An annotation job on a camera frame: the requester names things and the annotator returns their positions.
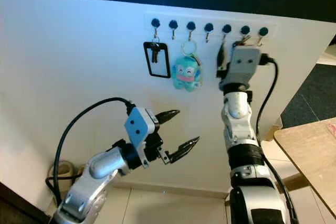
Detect teal knob metal hook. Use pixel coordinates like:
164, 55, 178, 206
257, 27, 269, 47
204, 22, 214, 44
222, 24, 232, 44
151, 18, 161, 42
240, 25, 251, 44
169, 19, 179, 41
186, 20, 196, 42

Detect black-framed card holder with keys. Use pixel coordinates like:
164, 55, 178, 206
143, 40, 170, 79

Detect dark blue rug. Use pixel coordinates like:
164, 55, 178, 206
279, 64, 336, 129

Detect light wooden table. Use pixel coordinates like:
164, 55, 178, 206
273, 119, 336, 217

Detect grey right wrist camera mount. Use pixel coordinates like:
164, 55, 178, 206
220, 47, 263, 89

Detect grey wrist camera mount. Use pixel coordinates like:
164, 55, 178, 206
124, 107, 158, 156
220, 47, 263, 89

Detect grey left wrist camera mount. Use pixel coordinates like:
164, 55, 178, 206
124, 107, 158, 156

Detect teal plush keychain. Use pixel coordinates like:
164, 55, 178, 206
171, 41, 203, 92

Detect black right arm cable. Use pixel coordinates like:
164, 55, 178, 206
256, 54, 295, 224

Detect white wall hook rack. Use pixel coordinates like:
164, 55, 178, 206
144, 13, 279, 44

